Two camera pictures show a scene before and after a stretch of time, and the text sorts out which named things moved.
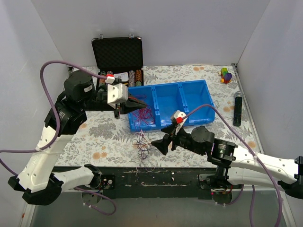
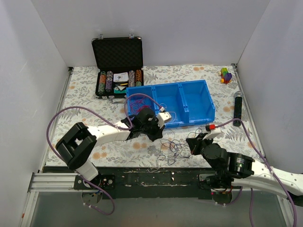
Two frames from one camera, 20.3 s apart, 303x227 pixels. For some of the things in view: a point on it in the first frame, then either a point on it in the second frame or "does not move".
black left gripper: (119, 109) → (155, 132)
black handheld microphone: (237, 109) does not move
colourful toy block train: (226, 76) does not move
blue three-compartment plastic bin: (162, 100) does not move
